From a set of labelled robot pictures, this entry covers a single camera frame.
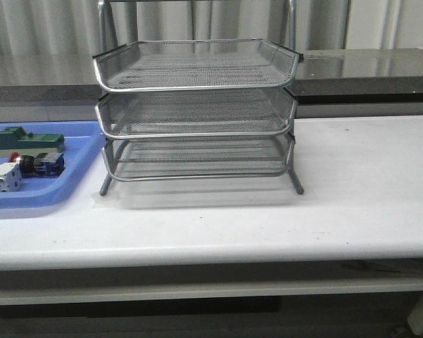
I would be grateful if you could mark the mesh tray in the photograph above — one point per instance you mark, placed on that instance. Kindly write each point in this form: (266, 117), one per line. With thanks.
(231, 112)
(158, 66)
(133, 160)

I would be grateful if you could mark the red emergency stop button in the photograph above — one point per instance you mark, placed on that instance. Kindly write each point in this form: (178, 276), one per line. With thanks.
(42, 165)

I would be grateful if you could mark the blue plastic tray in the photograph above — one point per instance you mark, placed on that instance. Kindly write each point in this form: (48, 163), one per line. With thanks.
(83, 141)

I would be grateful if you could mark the grey stone counter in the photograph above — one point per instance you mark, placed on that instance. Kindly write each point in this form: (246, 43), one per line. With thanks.
(328, 84)

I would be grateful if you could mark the green electrical component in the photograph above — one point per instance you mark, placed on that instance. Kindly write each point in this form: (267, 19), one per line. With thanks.
(16, 139)

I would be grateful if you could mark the white circuit breaker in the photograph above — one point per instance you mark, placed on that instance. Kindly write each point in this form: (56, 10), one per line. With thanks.
(10, 177)

